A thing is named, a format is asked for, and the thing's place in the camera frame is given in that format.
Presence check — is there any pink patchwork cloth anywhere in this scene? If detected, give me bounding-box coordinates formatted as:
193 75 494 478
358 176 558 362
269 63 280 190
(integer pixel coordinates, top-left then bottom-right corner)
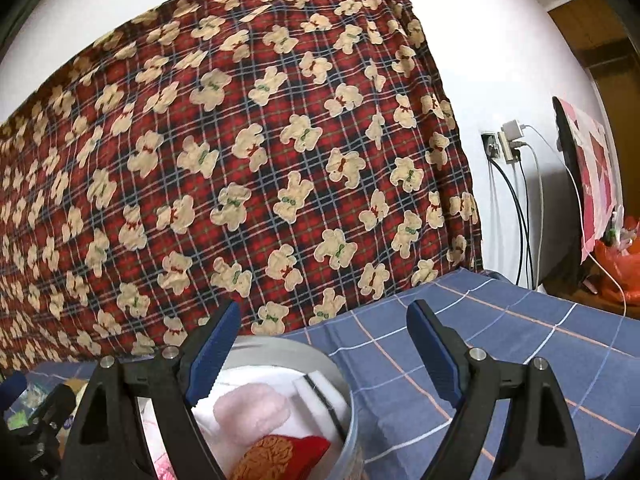
557 97 627 257

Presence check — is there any red embroidered pouch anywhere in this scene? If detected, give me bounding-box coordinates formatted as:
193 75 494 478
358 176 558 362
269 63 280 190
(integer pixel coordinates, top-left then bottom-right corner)
230 435 332 480

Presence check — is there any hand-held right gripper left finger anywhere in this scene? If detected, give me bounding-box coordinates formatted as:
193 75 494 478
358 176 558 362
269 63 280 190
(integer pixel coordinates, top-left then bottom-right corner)
60 300 242 480

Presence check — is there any red plaid bear-print blanket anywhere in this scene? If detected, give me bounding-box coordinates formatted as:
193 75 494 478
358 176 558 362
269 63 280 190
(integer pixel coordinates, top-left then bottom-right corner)
0 0 484 367

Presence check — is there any blue plaid tablecloth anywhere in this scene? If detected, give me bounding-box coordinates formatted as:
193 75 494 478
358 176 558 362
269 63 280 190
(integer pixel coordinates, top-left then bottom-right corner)
0 267 640 480

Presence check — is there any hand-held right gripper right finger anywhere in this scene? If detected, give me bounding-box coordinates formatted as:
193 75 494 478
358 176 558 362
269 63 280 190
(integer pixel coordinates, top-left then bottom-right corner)
406 300 586 480

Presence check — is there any black cable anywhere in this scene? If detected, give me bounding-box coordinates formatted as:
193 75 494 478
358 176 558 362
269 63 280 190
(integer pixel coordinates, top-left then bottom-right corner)
487 157 532 289

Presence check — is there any orange plastic bag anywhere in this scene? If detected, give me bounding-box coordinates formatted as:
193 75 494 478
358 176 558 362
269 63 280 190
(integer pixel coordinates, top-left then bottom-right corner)
594 217 640 307

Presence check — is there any white sponge with black layer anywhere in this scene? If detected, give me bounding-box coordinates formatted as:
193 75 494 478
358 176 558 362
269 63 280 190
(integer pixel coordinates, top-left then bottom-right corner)
292 371 352 442

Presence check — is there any pink fluffy puff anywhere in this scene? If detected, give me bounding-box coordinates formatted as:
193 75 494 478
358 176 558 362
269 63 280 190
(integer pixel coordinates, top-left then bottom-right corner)
212 382 292 444

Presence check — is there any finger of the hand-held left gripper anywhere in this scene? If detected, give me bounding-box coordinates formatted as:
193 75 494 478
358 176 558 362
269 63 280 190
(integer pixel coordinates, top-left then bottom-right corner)
0 371 28 407

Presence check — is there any white charger plug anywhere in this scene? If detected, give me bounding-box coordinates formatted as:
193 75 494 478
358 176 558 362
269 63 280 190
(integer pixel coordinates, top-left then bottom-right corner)
498 118 527 164

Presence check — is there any round metal tin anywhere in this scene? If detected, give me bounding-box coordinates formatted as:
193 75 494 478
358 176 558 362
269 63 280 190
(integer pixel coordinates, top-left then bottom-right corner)
135 336 363 480

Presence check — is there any brown wooden door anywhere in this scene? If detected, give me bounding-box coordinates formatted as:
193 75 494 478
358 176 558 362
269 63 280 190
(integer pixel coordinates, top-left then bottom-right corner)
546 0 640 211

